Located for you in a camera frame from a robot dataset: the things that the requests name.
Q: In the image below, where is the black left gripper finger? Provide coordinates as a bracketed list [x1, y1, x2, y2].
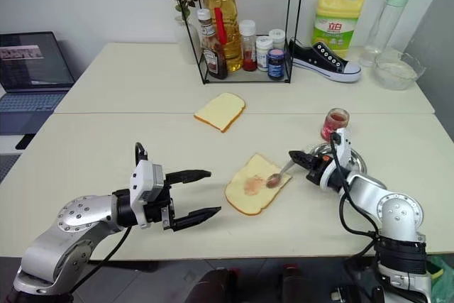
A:
[173, 206, 223, 231]
[165, 168, 214, 187]

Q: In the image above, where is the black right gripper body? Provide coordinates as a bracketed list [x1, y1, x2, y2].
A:
[305, 153, 333, 182]

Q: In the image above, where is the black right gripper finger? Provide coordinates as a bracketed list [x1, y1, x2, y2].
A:
[288, 150, 316, 162]
[292, 157, 316, 170]

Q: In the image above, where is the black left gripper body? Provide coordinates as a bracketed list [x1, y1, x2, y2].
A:
[143, 182, 177, 233]

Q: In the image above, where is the metal spoon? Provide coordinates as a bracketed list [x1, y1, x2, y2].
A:
[265, 160, 297, 189]

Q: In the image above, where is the white bread slice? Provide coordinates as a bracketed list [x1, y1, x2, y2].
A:
[194, 92, 246, 133]
[224, 153, 294, 217]

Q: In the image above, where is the red jam jar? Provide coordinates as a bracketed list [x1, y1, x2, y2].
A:
[321, 107, 350, 142]

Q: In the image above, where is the round steel plate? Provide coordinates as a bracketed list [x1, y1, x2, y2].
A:
[306, 142, 368, 177]

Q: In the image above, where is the dark maroon rounded shape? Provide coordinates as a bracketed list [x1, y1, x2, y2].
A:
[186, 268, 238, 303]

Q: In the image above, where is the blue label jar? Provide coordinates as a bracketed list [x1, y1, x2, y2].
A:
[267, 48, 287, 81]

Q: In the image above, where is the black canvas sneaker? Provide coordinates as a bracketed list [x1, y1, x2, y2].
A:
[287, 37, 362, 84]

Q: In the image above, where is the white pill bottle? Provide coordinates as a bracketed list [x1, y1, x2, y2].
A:
[255, 38, 274, 72]

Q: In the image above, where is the ketchup bottle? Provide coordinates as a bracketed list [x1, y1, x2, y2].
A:
[196, 8, 229, 80]

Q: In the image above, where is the grey lid seasoning bottle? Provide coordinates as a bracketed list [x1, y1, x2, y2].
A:
[268, 28, 286, 50]

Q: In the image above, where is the clear glass bowl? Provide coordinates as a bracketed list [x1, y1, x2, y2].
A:
[372, 51, 426, 90]

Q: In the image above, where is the red spice bottle white cap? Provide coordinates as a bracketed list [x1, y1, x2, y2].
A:
[239, 19, 258, 72]

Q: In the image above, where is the yellow detergent pump bottle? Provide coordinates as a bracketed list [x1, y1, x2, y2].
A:
[311, 0, 366, 58]

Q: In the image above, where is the white vase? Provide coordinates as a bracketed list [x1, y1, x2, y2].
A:
[174, 15, 201, 66]

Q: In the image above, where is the black phone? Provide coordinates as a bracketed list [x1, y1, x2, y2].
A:
[15, 133, 36, 150]

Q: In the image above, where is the dark grey mesh mat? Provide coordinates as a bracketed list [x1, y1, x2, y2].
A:
[0, 153, 23, 185]

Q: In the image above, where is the green plastic bag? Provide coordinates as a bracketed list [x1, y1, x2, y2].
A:
[425, 255, 446, 282]

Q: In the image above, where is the clear bottle green lid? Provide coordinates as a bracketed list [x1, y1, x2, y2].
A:
[358, 0, 415, 68]

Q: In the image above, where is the grey laptop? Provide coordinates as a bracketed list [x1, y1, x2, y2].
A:
[0, 31, 76, 136]

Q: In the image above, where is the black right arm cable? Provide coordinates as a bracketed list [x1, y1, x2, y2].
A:
[329, 131, 382, 268]

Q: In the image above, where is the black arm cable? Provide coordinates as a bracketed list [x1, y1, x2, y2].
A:
[72, 142, 148, 285]
[329, 131, 382, 268]

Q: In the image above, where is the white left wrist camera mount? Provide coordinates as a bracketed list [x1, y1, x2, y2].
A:
[129, 159, 166, 229]

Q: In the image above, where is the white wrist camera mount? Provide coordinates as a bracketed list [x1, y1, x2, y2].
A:
[129, 159, 166, 229]
[319, 127, 354, 191]

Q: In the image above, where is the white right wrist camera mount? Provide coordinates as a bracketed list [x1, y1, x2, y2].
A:
[319, 127, 354, 191]

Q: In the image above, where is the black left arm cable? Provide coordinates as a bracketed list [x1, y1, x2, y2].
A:
[72, 142, 148, 285]

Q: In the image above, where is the black wire rack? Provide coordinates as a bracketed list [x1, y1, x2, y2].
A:
[168, 0, 306, 84]

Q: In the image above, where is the cooking oil bottle red handle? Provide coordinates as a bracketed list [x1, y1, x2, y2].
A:
[203, 0, 244, 73]

